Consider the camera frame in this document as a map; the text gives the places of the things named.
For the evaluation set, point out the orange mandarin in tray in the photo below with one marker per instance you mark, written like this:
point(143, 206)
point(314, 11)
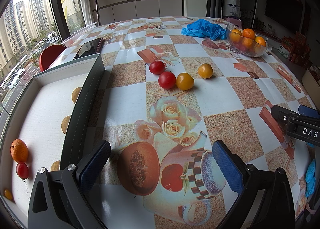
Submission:
point(19, 151)

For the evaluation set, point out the white cabinet counter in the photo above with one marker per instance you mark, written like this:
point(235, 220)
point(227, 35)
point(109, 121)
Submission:
point(108, 11)

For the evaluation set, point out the white paper bag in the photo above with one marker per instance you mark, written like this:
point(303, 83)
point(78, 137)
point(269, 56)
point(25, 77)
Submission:
point(231, 8)

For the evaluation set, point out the yellow cherry tomato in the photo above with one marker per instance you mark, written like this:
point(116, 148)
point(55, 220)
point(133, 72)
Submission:
point(184, 81)
point(205, 71)

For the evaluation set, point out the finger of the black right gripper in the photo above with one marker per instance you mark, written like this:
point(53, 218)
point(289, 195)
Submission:
point(296, 125)

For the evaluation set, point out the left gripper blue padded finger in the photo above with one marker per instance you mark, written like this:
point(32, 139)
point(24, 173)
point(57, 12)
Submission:
point(231, 165)
point(308, 112)
point(91, 165)

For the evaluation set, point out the blue crumpled glove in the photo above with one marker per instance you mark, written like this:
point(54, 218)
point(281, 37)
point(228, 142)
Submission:
point(204, 29)

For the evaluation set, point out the glass fruit bowl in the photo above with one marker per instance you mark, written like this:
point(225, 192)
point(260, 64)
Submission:
point(256, 51)

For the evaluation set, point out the red cherry tomato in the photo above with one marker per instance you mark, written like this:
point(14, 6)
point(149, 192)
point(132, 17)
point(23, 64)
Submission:
point(167, 80)
point(157, 67)

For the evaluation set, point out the small yellow tomato in tray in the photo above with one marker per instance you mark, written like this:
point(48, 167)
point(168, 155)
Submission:
point(8, 194)

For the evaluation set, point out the mandarin in bowl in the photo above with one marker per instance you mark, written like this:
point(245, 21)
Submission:
point(260, 40)
point(248, 33)
point(248, 43)
point(235, 35)

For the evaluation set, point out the red tomato in tray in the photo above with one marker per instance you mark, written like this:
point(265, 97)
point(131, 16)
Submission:
point(22, 171)

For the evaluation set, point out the red chair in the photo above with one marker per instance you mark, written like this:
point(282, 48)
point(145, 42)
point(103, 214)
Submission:
point(49, 55)

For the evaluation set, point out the brown longan fruit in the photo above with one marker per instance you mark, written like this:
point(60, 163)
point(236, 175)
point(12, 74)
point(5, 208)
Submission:
point(65, 123)
point(75, 94)
point(55, 166)

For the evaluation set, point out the black smartphone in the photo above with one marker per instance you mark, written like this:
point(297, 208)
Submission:
point(89, 48)

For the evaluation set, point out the white tray box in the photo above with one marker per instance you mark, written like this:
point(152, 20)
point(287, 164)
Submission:
point(36, 120)

